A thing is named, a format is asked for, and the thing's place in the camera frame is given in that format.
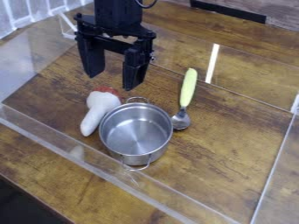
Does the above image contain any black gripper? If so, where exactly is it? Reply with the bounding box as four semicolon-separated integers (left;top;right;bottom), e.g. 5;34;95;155
73;0;156;91

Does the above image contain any green handled metal spoon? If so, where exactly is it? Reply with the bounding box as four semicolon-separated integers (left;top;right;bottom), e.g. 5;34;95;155
172;68;197;130

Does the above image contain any stainless steel pot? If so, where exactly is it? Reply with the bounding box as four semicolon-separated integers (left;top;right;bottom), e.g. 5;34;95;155
97;97;173;172

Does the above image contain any black bar on table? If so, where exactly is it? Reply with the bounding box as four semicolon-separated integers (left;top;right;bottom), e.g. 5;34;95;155
189;0;267;24

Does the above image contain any clear acrylic triangular bracket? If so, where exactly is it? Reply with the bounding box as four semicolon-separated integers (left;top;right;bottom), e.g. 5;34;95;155
59;13;77;39

